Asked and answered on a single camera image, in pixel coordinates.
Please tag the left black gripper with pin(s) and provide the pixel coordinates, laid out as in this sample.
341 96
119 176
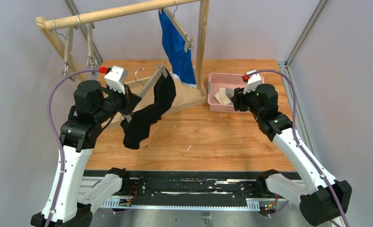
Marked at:
127 100

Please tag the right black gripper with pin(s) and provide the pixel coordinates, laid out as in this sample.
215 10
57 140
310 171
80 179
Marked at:
236 102

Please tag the grey underwear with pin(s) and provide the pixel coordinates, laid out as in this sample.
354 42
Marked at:
224 96

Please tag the black underwear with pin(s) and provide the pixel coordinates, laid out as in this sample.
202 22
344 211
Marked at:
138 128

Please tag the wooden hanger of black underwear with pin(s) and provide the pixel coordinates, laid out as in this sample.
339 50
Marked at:
161 70

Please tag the wooden hanger of grey underwear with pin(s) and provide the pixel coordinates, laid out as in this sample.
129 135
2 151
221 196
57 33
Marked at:
88 28

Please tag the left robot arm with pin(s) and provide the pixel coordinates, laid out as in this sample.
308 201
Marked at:
94 104

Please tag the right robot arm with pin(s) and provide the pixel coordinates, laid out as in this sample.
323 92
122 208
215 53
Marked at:
321 197

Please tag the blue underwear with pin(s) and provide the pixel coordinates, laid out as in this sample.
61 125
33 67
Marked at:
180 58

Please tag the wooden hanger of blue underwear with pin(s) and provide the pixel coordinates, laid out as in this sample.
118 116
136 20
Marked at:
189 41

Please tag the empty wooden clip hanger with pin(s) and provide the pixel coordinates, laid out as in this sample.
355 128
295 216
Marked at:
67 47

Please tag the pink plastic basket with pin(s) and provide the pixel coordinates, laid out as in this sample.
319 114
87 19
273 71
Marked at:
223 80

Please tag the wooden clothes rack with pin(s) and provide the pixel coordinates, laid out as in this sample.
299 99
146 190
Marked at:
186 97

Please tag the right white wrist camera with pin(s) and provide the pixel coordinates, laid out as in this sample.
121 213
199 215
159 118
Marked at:
252 80

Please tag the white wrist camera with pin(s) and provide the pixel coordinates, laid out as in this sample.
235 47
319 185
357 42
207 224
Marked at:
115 79
252 80

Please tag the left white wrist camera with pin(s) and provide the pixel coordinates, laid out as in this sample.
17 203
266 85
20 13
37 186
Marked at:
115 79

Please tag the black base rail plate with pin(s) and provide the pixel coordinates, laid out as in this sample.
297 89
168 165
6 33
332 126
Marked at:
192 190

